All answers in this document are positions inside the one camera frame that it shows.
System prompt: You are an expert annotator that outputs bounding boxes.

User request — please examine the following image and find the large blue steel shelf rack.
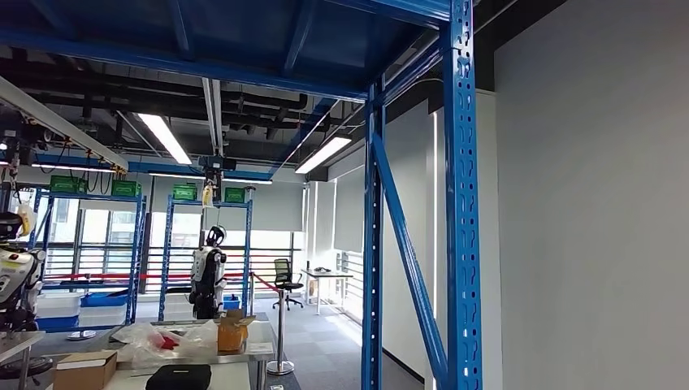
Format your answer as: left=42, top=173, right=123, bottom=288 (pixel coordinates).
left=0, top=0, right=484, bottom=390

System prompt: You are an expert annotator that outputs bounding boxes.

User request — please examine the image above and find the stainless steel workbench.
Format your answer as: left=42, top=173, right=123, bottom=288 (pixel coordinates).
left=106, top=317, right=276, bottom=390
left=0, top=331, right=47, bottom=390

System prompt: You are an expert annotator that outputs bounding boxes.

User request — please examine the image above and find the long ceiling light panel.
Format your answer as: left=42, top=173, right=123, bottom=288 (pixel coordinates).
left=294, top=136, right=353, bottom=176
left=136, top=112, right=193, bottom=167

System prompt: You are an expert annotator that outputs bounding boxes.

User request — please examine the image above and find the grey roller blind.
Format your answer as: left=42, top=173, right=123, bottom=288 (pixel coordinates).
left=201, top=180, right=307, bottom=233

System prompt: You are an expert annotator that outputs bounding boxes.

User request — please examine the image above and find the white office desk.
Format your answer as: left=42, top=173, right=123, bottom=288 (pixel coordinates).
left=301, top=267, right=355, bottom=317

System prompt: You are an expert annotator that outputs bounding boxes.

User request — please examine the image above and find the black mesh office chair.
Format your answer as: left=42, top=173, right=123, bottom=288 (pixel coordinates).
left=272, top=258, right=306, bottom=312

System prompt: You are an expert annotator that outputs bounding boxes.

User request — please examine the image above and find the short red barrier belt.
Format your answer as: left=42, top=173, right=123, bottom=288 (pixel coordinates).
left=251, top=272, right=283, bottom=295

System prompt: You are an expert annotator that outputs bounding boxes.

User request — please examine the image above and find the overhead hoist trolley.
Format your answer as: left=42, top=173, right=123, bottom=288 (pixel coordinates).
left=0, top=119, right=54, bottom=165
left=197, top=154, right=237, bottom=189

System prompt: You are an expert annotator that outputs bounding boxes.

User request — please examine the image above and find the white black humanoid robot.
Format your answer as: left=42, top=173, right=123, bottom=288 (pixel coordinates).
left=188, top=225, right=229, bottom=321

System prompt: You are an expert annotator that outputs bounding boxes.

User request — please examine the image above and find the open orange cardboard box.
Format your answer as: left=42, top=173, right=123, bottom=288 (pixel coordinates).
left=216, top=308, right=258, bottom=356

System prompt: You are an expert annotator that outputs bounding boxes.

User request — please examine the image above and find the blue overhead crane beam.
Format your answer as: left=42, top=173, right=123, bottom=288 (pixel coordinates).
left=29, top=153, right=275, bottom=183

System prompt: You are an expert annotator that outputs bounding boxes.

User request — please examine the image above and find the blue steel storage rack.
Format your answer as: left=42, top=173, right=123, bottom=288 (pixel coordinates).
left=29, top=189, right=148, bottom=326
left=158, top=194, right=254, bottom=323

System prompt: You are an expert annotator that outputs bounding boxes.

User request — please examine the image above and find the white plastic bin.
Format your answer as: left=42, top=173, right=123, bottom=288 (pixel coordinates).
left=78, top=307, right=129, bottom=328
left=162, top=294, right=195, bottom=322
left=36, top=292, right=84, bottom=319

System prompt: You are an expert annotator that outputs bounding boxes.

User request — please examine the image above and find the white table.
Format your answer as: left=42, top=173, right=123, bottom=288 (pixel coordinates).
left=45, top=362, right=254, bottom=390

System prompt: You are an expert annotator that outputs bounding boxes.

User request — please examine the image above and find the long red barrier belt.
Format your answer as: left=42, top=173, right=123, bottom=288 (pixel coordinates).
left=41, top=272, right=250, bottom=283

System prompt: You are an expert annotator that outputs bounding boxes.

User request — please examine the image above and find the black zip carrying case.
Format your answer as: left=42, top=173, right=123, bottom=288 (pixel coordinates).
left=145, top=364, right=213, bottom=390

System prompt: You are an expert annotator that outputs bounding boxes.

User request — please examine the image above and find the crumpled clear plastic bag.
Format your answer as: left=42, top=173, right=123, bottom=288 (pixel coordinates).
left=110, top=320, right=219, bottom=371

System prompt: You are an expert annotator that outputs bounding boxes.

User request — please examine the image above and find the closed cardboard box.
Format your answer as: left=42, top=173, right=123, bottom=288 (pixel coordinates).
left=52, top=350, right=119, bottom=390

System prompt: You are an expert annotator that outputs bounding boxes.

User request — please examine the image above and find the silver black humanoid robot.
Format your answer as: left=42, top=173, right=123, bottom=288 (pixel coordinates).
left=0, top=211, right=47, bottom=332

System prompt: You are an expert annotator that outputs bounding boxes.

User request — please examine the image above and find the black round stool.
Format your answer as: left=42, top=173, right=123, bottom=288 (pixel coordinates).
left=0, top=356, right=54, bottom=381

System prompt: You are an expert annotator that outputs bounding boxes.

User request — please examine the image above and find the white overhead gantry rail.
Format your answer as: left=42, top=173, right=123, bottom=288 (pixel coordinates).
left=201, top=76, right=225, bottom=157
left=0, top=75, right=130, bottom=173

